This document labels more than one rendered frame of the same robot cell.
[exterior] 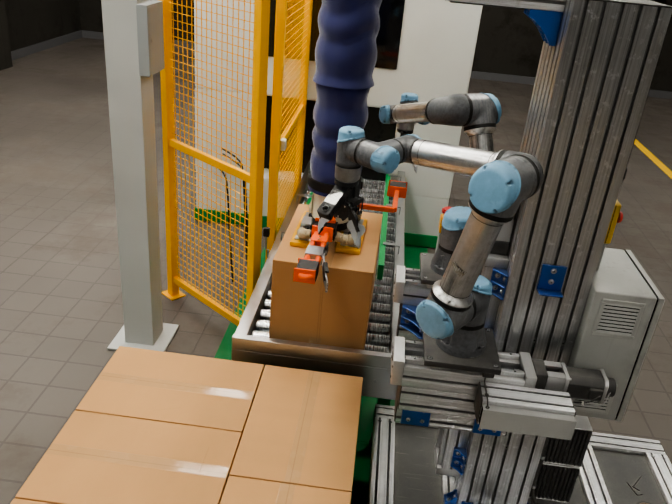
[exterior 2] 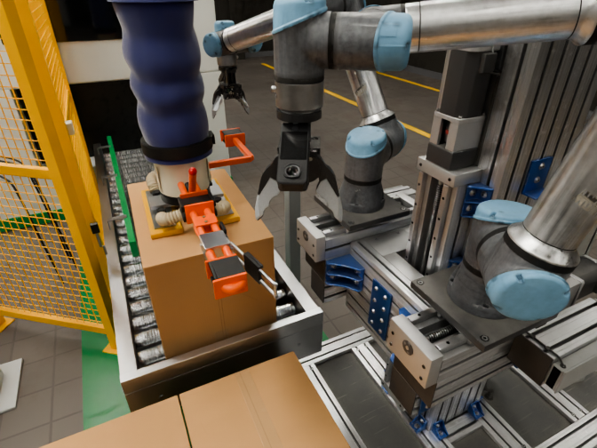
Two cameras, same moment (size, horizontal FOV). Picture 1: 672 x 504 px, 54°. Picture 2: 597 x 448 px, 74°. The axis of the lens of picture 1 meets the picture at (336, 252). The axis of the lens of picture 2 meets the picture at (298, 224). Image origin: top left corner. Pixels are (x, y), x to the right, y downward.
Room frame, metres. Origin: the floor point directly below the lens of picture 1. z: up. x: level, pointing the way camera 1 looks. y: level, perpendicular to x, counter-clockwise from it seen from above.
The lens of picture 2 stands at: (1.28, 0.29, 1.65)
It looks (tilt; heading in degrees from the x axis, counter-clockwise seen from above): 31 degrees down; 331
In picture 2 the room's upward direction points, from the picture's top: straight up
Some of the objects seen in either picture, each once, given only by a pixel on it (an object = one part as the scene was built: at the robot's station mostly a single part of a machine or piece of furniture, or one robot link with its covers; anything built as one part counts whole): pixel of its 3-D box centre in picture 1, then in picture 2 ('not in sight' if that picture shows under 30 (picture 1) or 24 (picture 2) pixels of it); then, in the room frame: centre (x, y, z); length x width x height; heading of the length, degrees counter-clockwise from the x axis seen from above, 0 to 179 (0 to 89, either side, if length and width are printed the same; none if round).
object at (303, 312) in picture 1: (329, 275); (199, 252); (2.57, 0.02, 0.75); 0.60 x 0.40 x 0.40; 175
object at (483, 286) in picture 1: (468, 297); (502, 235); (1.67, -0.40, 1.20); 0.13 x 0.12 x 0.14; 140
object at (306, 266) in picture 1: (306, 270); (226, 276); (1.97, 0.09, 1.08); 0.08 x 0.07 x 0.05; 175
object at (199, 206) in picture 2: (323, 229); (197, 206); (2.32, 0.06, 1.08); 0.10 x 0.08 x 0.06; 85
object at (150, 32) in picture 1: (151, 38); not in sight; (3.01, 0.91, 1.62); 0.20 x 0.05 x 0.30; 177
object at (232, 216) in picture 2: (352, 231); (213, 196); (2.56, -0.06, 0.97); 0.34 x 0.10 x 0.05; 175
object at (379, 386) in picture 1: (315, 373); (234, 367); (2.21, 0.04, 0.47); 0.70 x 0.03 x 0.15; 87
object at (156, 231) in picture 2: (308, 225); (159, 206); (2.58, 0.13, 0.97); 0.34 x 0.10 x 0.05; 175
